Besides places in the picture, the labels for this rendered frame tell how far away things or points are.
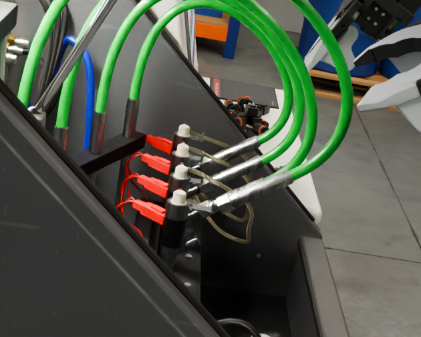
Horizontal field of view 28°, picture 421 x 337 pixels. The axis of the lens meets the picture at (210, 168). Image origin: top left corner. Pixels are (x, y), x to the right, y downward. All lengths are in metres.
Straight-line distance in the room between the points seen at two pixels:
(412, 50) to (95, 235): 0.34
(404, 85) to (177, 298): 0.26
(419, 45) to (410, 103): 0.07
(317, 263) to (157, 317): 0.66
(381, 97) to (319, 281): 0.58
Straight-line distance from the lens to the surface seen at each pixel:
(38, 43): 0.97
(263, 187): 1.01
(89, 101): 1.26
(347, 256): 3.56
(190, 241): 1.04
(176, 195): 1.01
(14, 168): 0.64
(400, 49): 0.80
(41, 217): 0.65
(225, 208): 1.01
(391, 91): 0.73
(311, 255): 1.34
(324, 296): 1.23
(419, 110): 0.75
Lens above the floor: 1.54
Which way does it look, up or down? 22 degrees down
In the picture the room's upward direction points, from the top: 11 degrees clockwise
